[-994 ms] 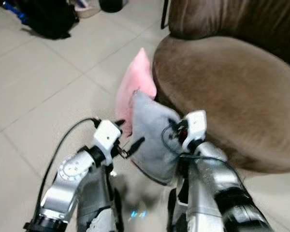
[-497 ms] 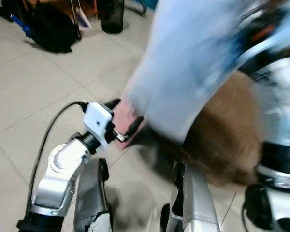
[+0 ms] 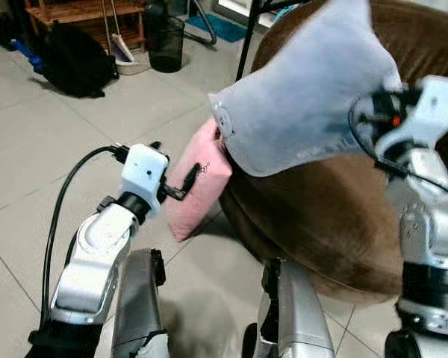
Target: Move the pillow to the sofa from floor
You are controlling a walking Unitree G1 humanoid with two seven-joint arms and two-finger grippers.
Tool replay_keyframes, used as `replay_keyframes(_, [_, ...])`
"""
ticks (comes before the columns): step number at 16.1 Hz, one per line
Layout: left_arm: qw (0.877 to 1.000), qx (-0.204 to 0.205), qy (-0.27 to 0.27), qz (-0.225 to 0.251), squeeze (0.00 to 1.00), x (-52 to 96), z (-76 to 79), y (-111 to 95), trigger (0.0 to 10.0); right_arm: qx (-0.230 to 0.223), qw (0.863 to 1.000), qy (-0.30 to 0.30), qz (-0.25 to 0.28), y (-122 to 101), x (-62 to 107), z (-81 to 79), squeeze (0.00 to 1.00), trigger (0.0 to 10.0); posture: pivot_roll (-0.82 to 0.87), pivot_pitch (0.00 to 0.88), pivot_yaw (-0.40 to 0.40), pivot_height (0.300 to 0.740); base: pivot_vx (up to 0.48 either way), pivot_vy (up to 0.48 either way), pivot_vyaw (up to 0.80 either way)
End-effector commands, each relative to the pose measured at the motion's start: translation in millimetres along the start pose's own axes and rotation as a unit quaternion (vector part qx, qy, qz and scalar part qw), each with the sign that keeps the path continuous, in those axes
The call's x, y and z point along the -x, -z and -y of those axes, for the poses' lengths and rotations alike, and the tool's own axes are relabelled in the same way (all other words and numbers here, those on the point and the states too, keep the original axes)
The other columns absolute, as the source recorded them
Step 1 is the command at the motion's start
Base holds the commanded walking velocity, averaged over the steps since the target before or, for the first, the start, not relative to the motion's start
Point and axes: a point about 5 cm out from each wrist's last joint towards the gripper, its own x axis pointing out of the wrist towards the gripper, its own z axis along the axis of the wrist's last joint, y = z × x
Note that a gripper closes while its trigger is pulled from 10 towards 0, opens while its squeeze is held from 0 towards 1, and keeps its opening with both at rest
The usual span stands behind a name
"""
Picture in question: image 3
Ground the grey pillow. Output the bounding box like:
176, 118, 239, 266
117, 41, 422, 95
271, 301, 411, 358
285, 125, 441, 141
208, 0, 404, 178

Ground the pink pillow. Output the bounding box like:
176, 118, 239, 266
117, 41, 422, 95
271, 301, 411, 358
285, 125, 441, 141
163, 118, 234, 243

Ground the brown round sofa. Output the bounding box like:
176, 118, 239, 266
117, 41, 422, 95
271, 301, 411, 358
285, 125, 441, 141
218, 0, 448, 305

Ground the teal floor mat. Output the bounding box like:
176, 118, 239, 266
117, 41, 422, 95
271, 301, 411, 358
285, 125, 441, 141
185, 13, 248, 44

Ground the beige dustpan with broom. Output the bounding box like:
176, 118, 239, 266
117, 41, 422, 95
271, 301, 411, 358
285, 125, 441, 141
103, 0, 152, 76

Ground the black backpack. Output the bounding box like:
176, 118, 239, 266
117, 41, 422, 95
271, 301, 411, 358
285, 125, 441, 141
33, 20, 121, 99

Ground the silver left robot leg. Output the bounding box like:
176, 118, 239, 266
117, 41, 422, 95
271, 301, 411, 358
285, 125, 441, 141
109, 248, 169, 358

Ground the silver robot leg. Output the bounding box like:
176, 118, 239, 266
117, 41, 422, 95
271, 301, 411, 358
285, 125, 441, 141
109, 248, 169, 358
242, 257, 337, 358

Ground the grey metal chair leg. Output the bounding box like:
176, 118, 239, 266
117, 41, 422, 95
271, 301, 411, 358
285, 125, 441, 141
185, 0, 218, 46

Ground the black metal table leg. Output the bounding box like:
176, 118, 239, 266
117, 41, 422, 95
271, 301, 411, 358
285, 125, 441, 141
234, 0, 314, 82

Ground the wooden shelf rack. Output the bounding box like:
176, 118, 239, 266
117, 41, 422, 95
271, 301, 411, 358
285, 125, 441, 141
24, 0, 147, 53

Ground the blue tool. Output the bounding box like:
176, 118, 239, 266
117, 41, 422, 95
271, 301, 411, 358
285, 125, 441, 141
10, 39, 47, 75

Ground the silver right robot leg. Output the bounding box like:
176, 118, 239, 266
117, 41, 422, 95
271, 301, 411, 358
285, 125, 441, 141
242, 257, 337, 358

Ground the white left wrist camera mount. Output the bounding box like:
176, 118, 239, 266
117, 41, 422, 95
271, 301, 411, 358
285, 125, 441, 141
119, 143, 170, 219

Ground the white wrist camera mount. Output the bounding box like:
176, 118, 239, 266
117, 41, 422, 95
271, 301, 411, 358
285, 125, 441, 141
119, 143, 170, 219
375, 75, 448, 162

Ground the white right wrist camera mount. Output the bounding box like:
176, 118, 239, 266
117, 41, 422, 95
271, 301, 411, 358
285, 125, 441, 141
375, 75, 448, 162

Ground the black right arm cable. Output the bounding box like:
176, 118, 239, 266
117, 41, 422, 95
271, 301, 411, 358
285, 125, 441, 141
348, 92, 448, 204

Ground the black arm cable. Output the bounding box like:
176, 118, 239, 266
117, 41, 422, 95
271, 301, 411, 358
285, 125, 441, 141
40, 145, 129, 330
348, 92, 448, 204

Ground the black wire waste bin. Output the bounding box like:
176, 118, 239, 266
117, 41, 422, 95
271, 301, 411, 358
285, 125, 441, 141
145, 4, 187, 74

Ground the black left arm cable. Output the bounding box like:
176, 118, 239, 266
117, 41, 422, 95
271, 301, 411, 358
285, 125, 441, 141
40, 145, 129, 330

